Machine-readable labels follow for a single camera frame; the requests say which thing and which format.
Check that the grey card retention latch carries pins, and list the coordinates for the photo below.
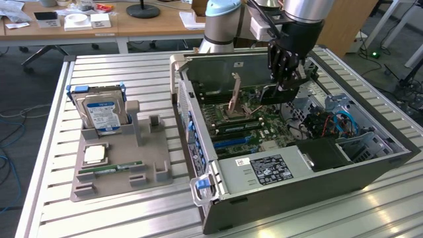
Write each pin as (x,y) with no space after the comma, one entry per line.
(177,60)

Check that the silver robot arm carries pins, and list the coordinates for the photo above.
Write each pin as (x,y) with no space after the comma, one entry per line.
(306,10)

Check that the grey parts rack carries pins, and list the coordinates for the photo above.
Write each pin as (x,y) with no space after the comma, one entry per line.
(114,183)

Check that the black lamp base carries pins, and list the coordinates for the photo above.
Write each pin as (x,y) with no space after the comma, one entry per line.
(141,12)

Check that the hard disk blue carrier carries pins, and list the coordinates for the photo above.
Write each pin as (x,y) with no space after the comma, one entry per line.
(98,116)

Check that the black stand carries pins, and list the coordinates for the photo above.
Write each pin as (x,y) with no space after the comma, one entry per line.
(407,83)

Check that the black chair base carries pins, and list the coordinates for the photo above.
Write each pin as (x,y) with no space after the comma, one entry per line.
(38,53)

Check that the green motherboard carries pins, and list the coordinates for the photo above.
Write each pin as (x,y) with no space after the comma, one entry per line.
(273,131)

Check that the cardboard box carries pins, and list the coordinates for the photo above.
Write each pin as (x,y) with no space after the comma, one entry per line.
(197,8)

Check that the white card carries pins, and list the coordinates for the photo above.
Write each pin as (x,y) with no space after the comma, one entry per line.
(16,25)

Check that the red white small pack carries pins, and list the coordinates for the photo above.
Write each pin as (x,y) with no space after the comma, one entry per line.
(101,8)

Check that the black camera bracket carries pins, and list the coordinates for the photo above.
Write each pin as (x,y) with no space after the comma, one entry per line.
(280,18)

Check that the white table frame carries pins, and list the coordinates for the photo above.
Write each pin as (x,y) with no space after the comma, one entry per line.
(413,55)

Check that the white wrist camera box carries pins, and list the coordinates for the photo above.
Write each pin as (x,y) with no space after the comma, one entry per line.
(258,29)

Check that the grey power supply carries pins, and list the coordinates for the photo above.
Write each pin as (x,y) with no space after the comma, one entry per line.
(237,178)

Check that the blue expansion slot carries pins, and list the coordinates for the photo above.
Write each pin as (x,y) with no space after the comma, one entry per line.
(230,143)

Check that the black expansion slot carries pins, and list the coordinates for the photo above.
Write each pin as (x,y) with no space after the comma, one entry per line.
(228,138)

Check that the blue latch tab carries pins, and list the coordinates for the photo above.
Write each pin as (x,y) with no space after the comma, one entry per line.
(201,185)

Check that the black box green light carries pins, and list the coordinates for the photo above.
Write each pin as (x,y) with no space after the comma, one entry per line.
(375,54)

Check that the white box round hole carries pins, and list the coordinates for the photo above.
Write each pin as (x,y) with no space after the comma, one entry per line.
(77,26)

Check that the white box black top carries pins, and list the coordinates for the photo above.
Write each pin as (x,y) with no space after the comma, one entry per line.
(48,23)

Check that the white paper stack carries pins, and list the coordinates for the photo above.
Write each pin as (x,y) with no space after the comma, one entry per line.
(189,21)

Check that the dark grey PC case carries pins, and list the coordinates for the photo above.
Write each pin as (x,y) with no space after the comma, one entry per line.
(297,198)

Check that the silver CPU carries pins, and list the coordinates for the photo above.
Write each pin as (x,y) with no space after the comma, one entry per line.
(93,155)

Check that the low metal disk bay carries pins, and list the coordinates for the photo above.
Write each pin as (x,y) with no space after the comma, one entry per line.
(363,148)

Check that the silver chipset heatsink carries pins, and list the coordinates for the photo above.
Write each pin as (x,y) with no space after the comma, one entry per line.
(268,146)

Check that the black plastic shroud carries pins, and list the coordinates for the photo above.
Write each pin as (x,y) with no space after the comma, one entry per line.
(323,153)

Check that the CPU socket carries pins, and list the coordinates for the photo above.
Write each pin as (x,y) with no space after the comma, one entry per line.
(225,109)

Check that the dark small container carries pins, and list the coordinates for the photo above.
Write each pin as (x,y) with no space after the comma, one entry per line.
(85,6)

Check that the clear plastic bag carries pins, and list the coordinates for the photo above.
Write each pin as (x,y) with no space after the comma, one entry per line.
(13,12)

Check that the white red adapter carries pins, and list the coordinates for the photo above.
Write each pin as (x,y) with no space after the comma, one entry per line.
(356,45)

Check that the white bowl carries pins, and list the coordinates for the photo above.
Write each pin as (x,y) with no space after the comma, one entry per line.
(62,2)

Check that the small white box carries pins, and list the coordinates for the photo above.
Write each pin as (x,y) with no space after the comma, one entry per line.
(100,21)

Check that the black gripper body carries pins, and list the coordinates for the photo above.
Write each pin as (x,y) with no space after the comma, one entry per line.
(300,37)

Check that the blue card clip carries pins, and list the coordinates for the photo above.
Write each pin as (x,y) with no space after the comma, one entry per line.
(189,122)

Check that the green RAM stick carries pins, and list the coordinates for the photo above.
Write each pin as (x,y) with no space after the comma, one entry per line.
(105,169)
(237,127)

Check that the grey cup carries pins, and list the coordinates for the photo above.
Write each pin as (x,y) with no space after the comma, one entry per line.
(48,3)

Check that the wooden cabinet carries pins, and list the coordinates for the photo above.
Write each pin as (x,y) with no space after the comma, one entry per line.
(349,24)

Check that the black green graphics card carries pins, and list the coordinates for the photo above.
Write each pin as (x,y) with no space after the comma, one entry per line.
(280,96)

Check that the tall perforated disk bay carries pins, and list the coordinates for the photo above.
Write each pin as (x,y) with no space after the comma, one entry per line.
(316,99)

